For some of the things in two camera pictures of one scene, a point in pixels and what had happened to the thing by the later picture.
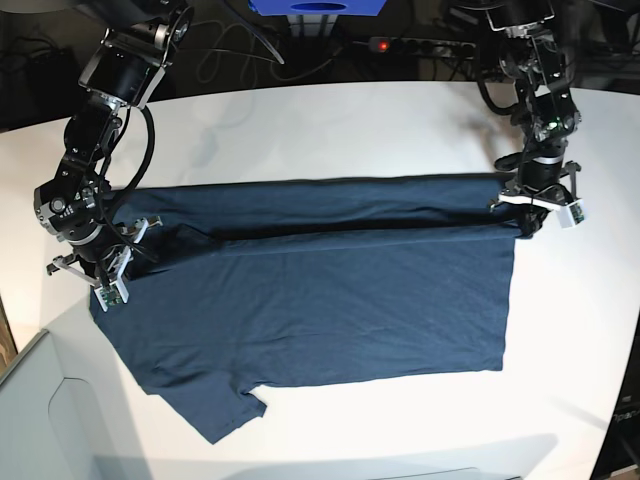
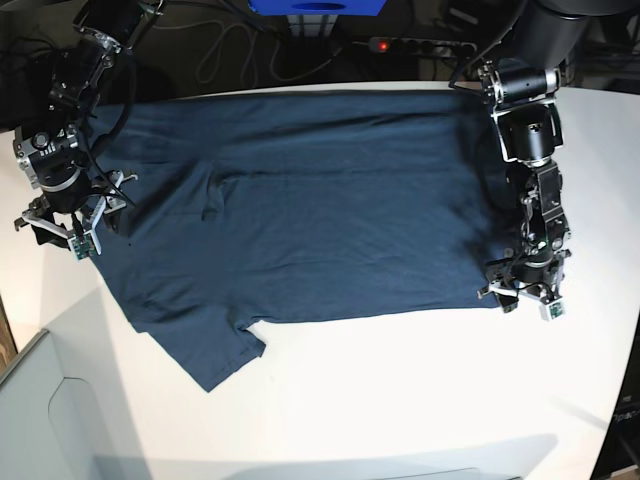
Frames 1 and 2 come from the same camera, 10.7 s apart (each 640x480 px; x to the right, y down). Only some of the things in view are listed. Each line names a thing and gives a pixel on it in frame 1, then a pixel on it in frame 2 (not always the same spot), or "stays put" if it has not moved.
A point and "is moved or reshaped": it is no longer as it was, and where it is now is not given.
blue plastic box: [317, 7] stays put
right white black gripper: [543, 181] to [537, 275]
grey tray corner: [66, 410] stays put
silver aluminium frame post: [311, 25] stays put
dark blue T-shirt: [239, 288] is moved or reshaped
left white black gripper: [103, 261] to [78, 201]
